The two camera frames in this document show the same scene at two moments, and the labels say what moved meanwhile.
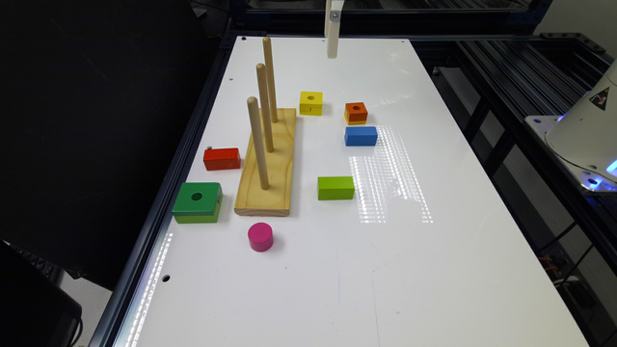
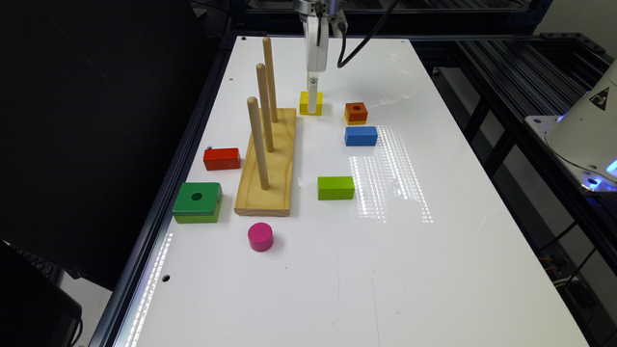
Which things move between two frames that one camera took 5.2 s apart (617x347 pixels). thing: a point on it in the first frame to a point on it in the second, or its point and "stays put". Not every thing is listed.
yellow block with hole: (310, 103) stays put
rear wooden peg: (271, 81) stays put
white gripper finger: (333, 34) to (312, 92)
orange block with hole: (357, 112) stays put
